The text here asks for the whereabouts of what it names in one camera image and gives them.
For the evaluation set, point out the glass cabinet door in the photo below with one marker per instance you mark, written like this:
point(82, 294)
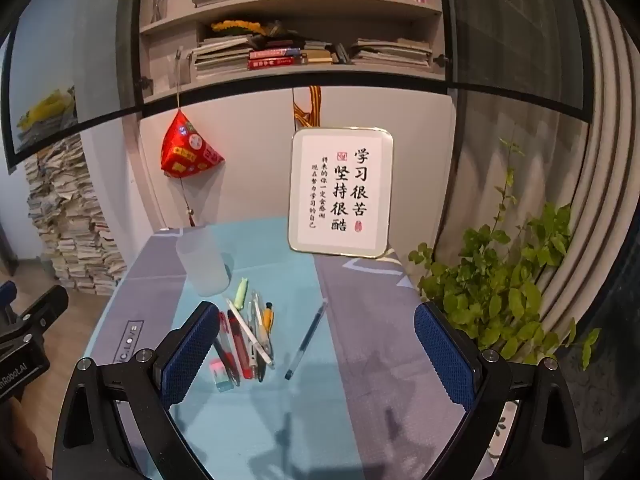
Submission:
point(60, 35)
point(510, 35)

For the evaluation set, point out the grey wall bookshelf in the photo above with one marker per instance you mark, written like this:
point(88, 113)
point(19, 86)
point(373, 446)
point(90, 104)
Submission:
point(300, 15)

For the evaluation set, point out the clear glass vase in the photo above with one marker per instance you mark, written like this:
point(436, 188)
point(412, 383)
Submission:
point(158, 2)

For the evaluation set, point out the pink green eraser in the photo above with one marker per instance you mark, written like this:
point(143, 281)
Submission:
point(221, 374)

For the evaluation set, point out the green potted plant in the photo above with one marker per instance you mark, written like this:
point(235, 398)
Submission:
point(505, 295)

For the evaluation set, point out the wide stack of magazines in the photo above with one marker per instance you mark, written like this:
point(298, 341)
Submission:
point(390, 52)

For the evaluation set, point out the yellow black pen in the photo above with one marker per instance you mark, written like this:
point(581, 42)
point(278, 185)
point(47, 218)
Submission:
point(268, 316)

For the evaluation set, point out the white pen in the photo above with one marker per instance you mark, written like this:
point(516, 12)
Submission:
point(250, 332)

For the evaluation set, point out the framed calligraphy sign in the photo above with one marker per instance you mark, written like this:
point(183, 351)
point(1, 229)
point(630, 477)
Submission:
point(340, 192)

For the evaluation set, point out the dark blue gel pen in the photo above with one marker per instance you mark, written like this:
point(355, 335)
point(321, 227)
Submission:
point(305, 342)

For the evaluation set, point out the green pen cap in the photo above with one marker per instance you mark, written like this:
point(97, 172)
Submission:
point(241, 294)

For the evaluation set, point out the white patterned floor rug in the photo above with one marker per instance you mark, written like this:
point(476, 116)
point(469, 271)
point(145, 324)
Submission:
point(495, 445)

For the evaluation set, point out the red pyramid hanging ornament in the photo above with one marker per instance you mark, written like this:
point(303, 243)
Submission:
point(187, 152)

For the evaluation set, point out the yellow flower ornament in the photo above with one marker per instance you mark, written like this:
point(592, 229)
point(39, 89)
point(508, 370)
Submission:
point(232, 26)

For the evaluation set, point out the clear pen red cap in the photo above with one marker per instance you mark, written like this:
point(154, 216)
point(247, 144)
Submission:
point(226, 350)

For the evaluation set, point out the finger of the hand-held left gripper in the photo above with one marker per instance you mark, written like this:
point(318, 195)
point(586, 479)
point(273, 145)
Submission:
point(47, 305)

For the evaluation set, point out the beige striped curtain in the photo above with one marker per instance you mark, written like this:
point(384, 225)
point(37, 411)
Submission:
point(590, 170)

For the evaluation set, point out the red hardcover books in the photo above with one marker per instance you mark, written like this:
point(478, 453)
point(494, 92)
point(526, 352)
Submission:
point(275, 59)

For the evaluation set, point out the tall pile of worn books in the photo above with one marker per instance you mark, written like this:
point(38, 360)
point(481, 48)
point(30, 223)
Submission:
point(75, 230)

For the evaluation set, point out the translucent plastic cup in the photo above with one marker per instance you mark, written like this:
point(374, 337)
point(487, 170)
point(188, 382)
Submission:
point(202, 265)

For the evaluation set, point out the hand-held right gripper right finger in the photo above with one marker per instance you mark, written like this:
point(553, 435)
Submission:
point(442, 355)

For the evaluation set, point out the stack of grey magazines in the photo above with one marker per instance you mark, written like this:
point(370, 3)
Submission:
point(220, 57)

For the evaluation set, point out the small stack of books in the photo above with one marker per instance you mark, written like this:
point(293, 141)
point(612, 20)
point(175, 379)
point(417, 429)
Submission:
point(325, 52)

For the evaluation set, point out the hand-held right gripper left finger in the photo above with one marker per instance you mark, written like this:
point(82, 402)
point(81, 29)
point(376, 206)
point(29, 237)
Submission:
point(192, 355)

